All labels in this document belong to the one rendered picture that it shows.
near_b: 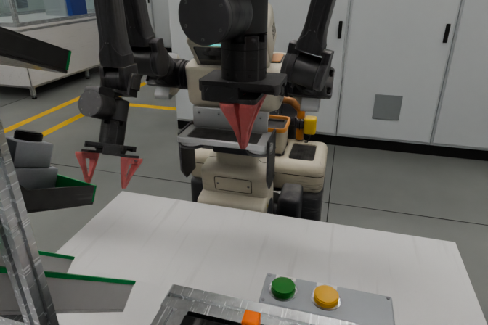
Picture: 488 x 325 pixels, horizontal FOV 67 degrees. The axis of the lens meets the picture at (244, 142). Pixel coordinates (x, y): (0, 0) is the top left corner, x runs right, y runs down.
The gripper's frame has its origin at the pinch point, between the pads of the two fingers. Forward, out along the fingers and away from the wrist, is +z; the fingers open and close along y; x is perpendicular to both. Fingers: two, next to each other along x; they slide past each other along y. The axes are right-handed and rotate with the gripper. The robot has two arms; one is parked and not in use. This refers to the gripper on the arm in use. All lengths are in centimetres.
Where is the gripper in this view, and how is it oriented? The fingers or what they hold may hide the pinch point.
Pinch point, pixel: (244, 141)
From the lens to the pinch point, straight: 50.8
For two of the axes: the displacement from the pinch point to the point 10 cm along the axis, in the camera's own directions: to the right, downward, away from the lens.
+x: 2.7, -3.8, 8.9
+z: 0.0, 9.2, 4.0
